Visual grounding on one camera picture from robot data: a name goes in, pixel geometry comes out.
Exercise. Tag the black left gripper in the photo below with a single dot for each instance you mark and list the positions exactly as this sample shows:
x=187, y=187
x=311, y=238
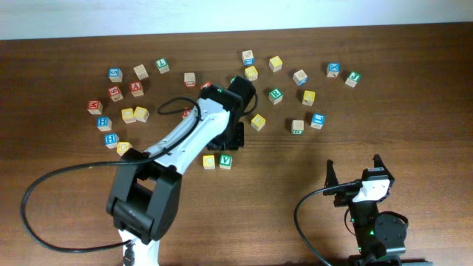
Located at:
x=226, y=144

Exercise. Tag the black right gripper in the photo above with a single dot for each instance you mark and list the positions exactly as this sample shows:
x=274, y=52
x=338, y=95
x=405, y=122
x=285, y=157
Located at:
x=347, y=197

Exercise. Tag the green V wooden block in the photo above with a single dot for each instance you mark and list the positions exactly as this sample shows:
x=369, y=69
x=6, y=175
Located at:
x=225, y=161

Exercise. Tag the yellow C wooden block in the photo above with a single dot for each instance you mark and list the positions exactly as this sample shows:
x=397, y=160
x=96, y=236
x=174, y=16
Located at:
x=208, y=162

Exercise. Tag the green R top wooden block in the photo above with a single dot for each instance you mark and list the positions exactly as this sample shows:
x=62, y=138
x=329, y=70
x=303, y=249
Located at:
x=275, y=96

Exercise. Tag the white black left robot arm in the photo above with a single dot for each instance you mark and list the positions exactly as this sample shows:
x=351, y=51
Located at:
x=145, y=194

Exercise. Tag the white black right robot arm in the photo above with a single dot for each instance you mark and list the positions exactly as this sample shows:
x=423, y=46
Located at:
x=380, y=235

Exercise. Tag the yellow umbrella wooden block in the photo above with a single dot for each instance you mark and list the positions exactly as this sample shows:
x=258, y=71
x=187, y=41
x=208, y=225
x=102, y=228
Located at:
x=258, y=122

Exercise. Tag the red O wooden block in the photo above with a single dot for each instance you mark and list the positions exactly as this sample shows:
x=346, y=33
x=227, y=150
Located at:
x=186, y=113

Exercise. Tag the red tilted A wooden block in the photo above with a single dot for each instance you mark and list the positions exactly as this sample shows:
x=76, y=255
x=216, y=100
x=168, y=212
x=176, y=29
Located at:
x=205, y=85

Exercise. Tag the blue L wooden block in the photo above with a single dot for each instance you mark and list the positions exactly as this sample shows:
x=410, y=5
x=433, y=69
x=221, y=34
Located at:
x=317, y=121

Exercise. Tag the green R side wooden block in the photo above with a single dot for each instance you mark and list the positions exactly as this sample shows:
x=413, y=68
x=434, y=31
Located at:
x=297, y=127

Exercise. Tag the yellow mid wooden block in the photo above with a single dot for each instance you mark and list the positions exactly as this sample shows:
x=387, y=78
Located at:
x=251, y=73

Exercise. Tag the red side I wooden block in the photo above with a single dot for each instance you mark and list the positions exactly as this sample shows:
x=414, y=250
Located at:
x=189, y=79

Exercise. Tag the blue side far wooden block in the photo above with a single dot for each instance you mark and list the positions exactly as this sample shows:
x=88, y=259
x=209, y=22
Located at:
x=248, y=58

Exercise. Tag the yellow far wooden block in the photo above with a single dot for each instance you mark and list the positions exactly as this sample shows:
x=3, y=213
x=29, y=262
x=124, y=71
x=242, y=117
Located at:
x=275, y=63

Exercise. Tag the yellow T wooden block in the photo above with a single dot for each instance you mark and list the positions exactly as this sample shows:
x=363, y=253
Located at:
x=308, y=98

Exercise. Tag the blue D side wooden block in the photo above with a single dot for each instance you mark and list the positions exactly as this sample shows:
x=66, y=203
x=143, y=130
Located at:
x=300, y=77

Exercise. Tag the yellow pair right wooden block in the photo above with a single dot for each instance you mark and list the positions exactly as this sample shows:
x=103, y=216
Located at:
x=141, y=114

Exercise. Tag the yellow pair wooden block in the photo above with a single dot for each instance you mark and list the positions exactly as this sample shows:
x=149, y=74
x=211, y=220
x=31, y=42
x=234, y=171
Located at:
x=141, y=114
x=128, y=115

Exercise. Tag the green J wooden block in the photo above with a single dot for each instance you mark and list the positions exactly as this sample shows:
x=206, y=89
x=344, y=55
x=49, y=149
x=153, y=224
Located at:
x=352, y=79

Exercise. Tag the green L far wooden block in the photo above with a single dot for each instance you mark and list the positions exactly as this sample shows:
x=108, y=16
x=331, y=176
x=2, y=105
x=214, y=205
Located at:
x=162, y=65

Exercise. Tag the blue X wooden block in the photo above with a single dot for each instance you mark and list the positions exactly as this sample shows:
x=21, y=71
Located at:
x=333, y=69

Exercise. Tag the yellow pair left wooden block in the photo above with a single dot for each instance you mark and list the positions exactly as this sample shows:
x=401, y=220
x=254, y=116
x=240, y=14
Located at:
x=128, y=115

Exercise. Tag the yellow lower left wooden block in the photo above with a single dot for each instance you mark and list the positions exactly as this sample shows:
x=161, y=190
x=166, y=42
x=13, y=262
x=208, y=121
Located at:
x=123, y=147

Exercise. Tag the plain top wooden block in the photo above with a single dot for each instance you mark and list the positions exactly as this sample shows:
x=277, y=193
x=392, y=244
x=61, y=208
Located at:
x=141, y=72

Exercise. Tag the blue H lower wooden block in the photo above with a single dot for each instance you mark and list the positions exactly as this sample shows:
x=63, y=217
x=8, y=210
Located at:
x=111, y=140

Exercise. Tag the blue h wooden block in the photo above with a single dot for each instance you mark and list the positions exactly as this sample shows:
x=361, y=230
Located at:
x=111, y=140
x=104, y=124

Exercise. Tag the red 6 wooden block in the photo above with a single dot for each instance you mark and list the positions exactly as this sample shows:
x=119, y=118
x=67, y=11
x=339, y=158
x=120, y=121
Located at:
x=115, y=93

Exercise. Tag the blue H upper wooden block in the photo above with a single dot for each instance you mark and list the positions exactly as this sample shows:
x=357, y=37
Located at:
x=104, y=124

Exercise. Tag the blue S wooden block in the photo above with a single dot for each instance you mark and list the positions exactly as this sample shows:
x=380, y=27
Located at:
x=115, y=75

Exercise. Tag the red W wooden block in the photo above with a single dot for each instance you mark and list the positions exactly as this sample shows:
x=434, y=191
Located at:
x=94, y=107

